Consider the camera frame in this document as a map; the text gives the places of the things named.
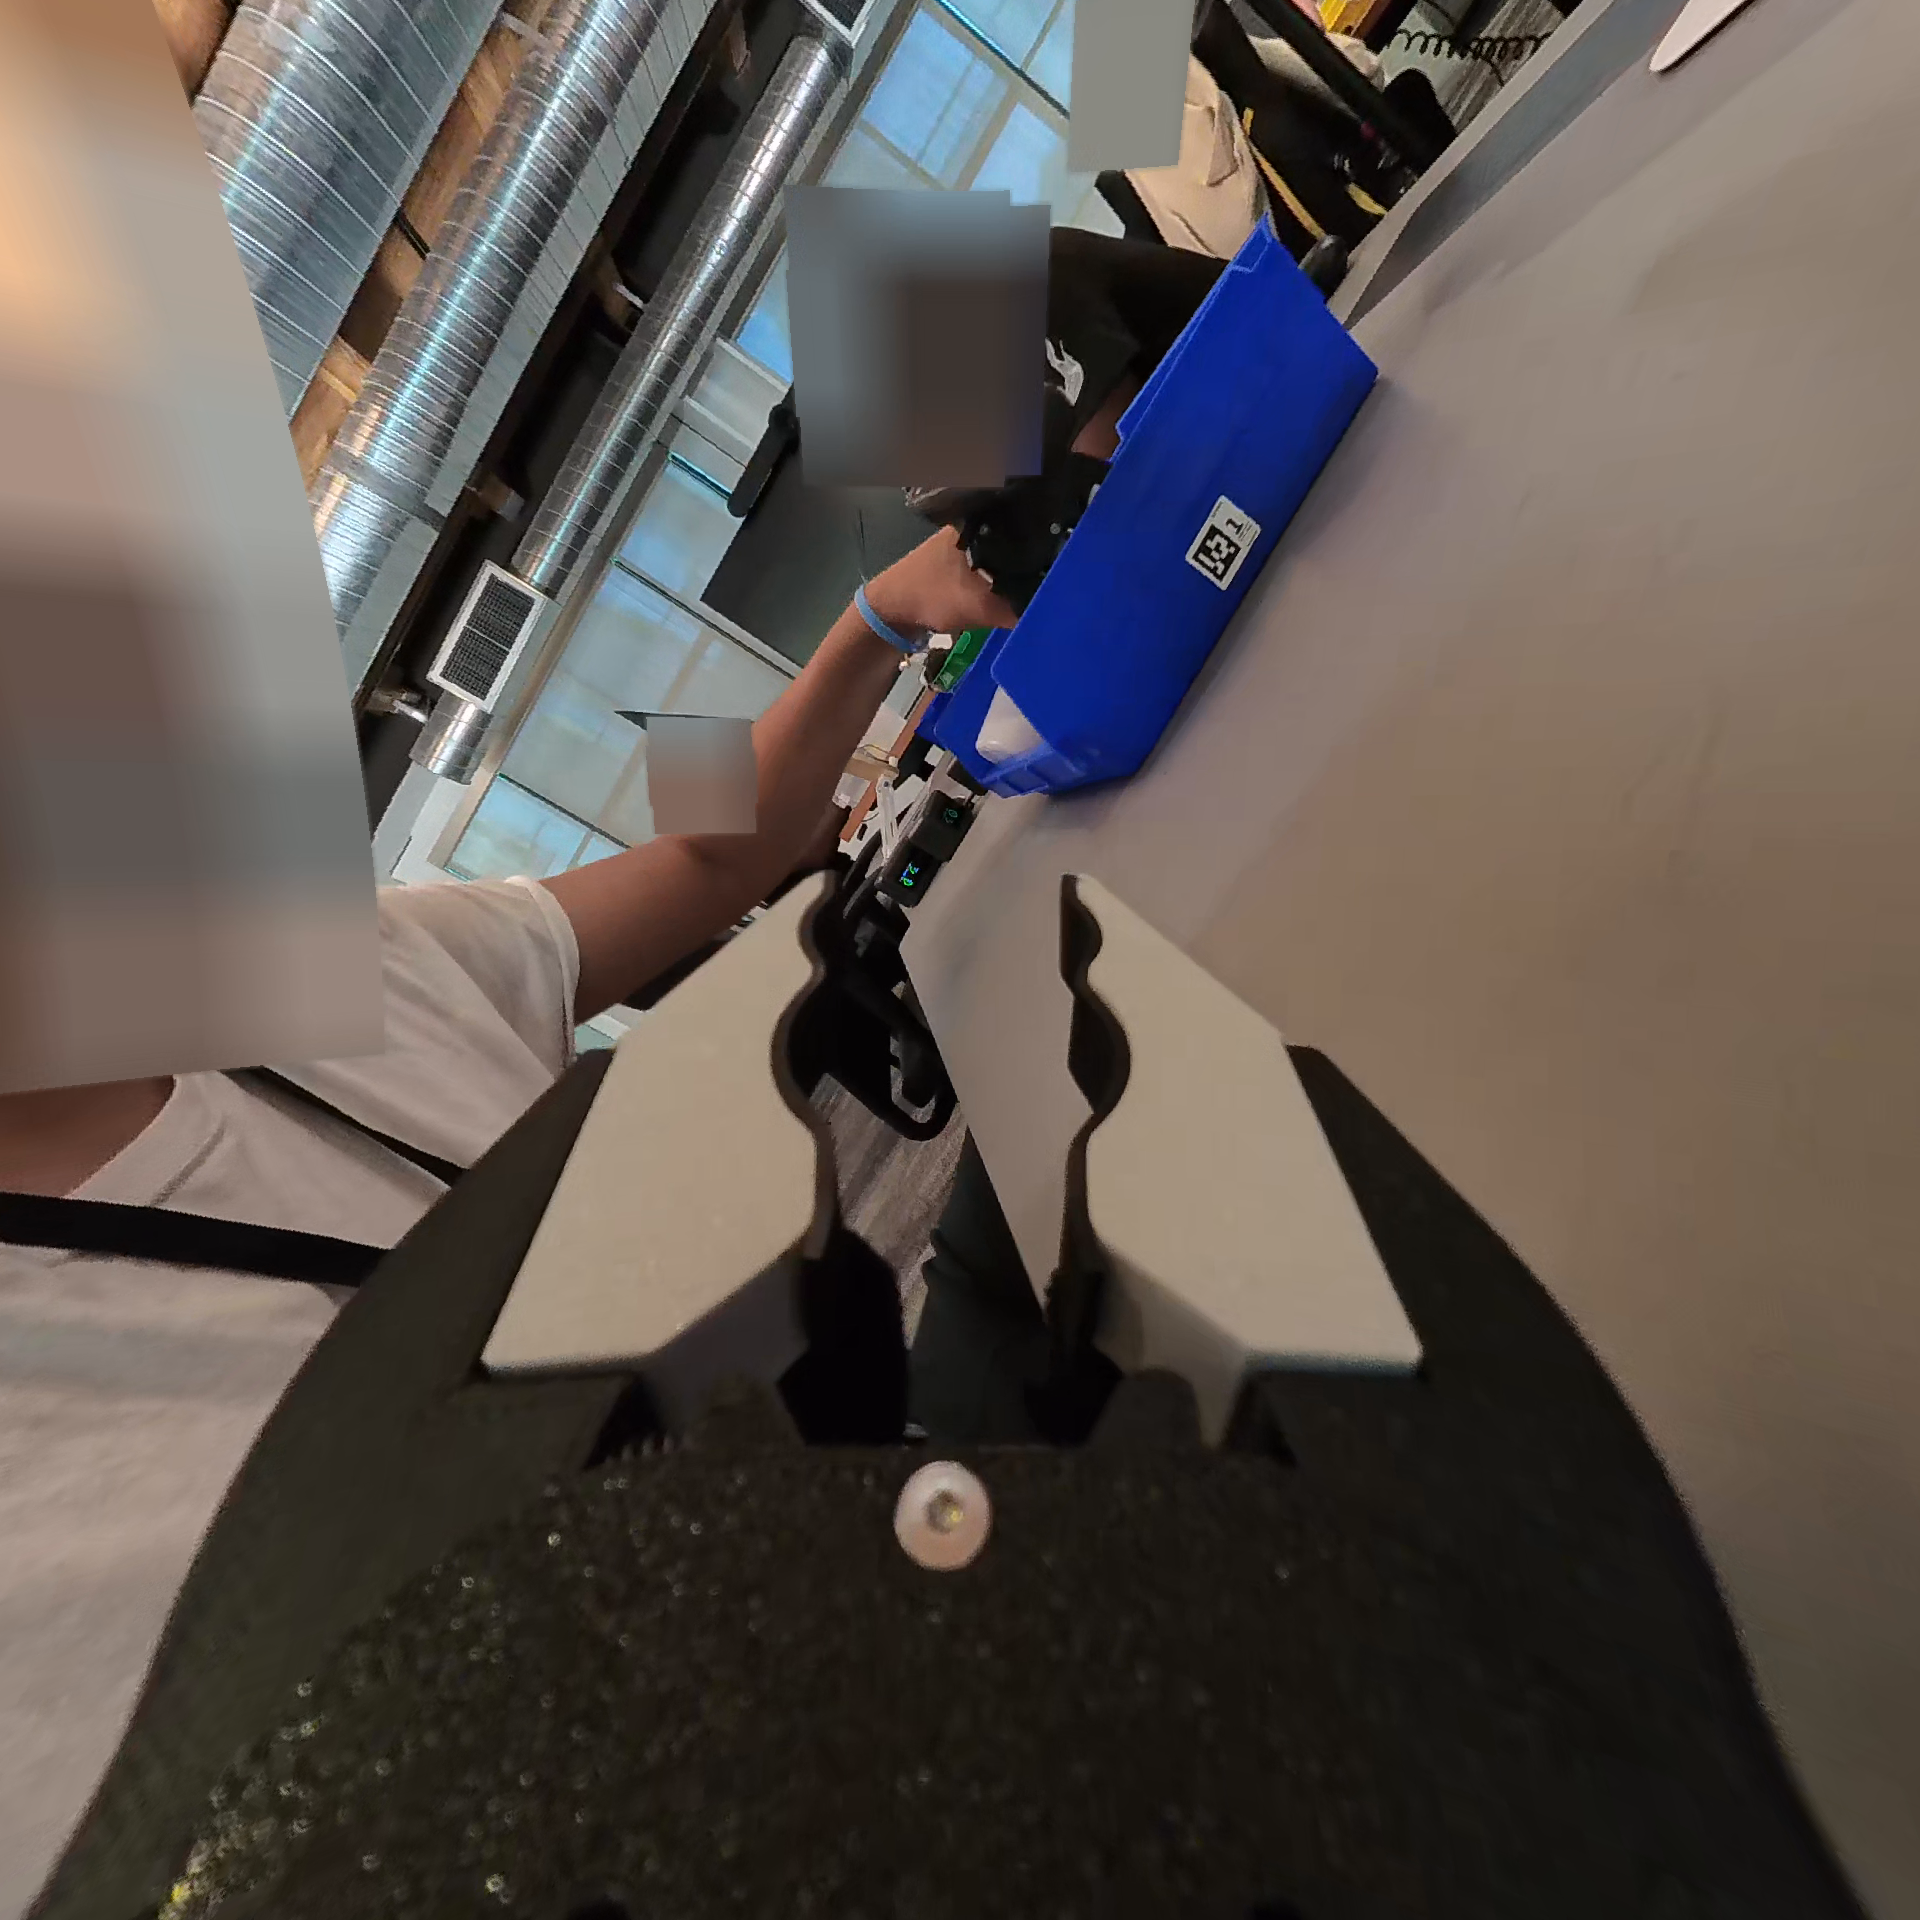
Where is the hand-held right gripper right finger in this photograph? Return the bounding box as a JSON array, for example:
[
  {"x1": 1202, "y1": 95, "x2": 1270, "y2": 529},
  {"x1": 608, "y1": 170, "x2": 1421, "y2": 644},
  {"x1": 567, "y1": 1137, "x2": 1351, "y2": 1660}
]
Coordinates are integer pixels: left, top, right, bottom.
[{"x1": 1057, "y1": 878, "x2": 1422, "y2": 1455}]

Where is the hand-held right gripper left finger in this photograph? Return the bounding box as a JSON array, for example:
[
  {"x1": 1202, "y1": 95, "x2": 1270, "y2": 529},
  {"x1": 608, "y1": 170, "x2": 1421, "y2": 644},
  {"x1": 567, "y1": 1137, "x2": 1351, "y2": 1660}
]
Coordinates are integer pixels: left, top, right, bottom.
[{"x1": 484, "y1": 869, "x2": 846, "y2": 1430}]

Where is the labelled blue plastic bin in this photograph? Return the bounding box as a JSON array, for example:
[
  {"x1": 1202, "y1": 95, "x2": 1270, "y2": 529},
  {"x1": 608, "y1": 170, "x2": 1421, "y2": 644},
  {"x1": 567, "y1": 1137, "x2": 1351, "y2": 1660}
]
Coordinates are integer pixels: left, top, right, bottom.
[{"x1": 916, "y1": 214, "x2": 1382, "y2": 801}]

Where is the person's left forearm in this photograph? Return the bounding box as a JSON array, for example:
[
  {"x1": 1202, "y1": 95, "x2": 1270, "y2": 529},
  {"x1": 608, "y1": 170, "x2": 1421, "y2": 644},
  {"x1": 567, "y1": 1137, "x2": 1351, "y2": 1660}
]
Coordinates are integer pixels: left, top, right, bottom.
[{"x1": 529, "y1": 560, "x2": 912, "y2": 1024}]

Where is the person's left hand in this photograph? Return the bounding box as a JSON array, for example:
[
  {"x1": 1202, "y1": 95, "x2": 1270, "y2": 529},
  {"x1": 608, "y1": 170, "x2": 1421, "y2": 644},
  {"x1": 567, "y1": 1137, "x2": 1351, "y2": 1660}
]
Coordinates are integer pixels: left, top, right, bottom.
[{"x1": 883, "y1": 529, "x2": 1026, "y2": 644}]

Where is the beige jacket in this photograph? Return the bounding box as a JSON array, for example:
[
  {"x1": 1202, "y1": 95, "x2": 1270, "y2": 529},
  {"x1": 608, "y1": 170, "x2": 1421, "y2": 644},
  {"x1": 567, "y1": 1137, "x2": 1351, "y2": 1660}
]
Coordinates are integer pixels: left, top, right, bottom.
[{"x1": 1124, "y1": 60, "x2": 1276, "y2": 263}]

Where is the white vent grille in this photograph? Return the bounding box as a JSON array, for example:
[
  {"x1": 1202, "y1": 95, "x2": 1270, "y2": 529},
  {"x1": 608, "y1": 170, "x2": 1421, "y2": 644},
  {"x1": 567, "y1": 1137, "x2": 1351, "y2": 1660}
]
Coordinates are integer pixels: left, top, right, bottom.
[{"x1": 420, "y1": 560, "x2": 550, "y2": 703}]

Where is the silver ventilation duct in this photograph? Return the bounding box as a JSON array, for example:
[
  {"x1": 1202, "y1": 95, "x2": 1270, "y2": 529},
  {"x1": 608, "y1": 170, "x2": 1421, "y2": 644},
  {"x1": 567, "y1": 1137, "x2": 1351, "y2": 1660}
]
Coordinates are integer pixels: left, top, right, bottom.
[
  {"x1": 308, "y1": 0, "x2": 792, "y2": 644},
  {"x1": 194, "y1": 0, "x2": 685, "y2": 402},
  {"x1": 399, "y1": 37, "x2": 924, "y2": 778}
]

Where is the black coiled cable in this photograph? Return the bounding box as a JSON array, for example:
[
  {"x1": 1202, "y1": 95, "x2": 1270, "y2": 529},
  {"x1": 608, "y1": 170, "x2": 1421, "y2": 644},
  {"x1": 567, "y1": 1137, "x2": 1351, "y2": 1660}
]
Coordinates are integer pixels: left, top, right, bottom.
[{"x1": 1380, "y1": 23, "x2": 1549, "y2": 74}]

